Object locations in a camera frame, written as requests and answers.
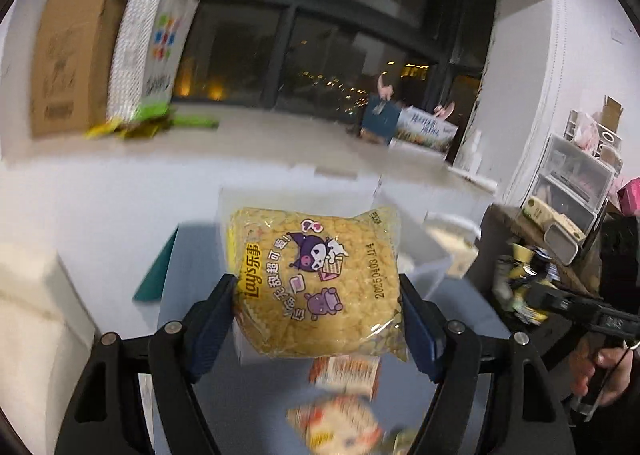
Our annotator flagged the white box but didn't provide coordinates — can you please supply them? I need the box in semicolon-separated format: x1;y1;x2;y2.
217;177;453;367

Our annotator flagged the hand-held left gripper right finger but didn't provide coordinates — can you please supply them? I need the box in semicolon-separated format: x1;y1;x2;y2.
399;276;576;455

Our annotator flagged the pile of green yellow sachets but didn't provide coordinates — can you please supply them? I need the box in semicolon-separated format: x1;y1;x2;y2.
85;102;221;140

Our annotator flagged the white tube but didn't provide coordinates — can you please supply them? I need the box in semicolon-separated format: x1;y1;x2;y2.
447;165;498;193

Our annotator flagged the teal board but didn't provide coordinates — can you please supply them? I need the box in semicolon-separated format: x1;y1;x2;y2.
132;225;180;303

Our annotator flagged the pink floral packet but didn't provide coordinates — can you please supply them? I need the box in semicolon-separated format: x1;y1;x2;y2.
570;115;601;150

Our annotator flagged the clear drawer organizer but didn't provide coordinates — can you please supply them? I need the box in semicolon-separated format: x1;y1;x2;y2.
520;132;616;236

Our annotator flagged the cream sofa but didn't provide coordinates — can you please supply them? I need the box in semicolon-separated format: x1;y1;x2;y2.
0;250;98;436

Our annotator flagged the yellow tissue pack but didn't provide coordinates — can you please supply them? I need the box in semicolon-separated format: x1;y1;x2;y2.
425;212;482;279

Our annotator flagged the person's right hand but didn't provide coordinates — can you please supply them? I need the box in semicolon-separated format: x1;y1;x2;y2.
570;340;637;407

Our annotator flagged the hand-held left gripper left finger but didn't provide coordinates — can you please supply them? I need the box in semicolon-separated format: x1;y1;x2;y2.
54;274;238;455

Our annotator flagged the white striped snack packet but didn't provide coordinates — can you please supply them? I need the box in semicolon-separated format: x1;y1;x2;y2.
287;395;386;455

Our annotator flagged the small cardboard box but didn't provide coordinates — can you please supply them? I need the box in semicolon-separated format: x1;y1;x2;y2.
600;96;625;133

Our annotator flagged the pink box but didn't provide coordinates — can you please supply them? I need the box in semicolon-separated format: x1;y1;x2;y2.
617;177;640;216

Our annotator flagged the cheese-shaped yellow box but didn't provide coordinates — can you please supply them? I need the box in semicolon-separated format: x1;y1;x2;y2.
522;196;552;226

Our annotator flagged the dark brown side table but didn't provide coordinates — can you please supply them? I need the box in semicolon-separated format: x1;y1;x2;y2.
480;202;606;316

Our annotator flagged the dark blue box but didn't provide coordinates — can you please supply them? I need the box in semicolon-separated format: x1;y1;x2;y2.
359;95;403;146

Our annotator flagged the white bottle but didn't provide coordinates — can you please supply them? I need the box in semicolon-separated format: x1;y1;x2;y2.
462;129;484;172

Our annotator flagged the polka-dot shopping bag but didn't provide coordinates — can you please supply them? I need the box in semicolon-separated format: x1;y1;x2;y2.
105;0;213;120

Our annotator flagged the cheese-shaped grey speaker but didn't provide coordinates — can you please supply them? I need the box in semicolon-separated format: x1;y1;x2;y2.
542;215;586;266

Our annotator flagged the brown cardboard box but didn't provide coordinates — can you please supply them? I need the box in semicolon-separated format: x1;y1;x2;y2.
30;0;133;138

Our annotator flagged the printed tissue box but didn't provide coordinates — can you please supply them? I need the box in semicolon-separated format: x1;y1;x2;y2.
392;105;461;156

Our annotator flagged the yellow black snack packet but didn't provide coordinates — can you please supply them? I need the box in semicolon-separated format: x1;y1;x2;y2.
494;242;552;327

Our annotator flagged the yellow chips packet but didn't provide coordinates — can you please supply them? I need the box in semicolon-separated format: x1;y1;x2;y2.
227;205;408;362

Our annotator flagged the dark window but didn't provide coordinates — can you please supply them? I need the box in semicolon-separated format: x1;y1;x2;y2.
85;0;501;166

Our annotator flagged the white desk rack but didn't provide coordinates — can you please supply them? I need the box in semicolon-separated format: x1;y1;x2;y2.
565;110;623;163

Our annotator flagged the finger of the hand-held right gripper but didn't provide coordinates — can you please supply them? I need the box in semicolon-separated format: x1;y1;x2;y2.
528;283;602;324

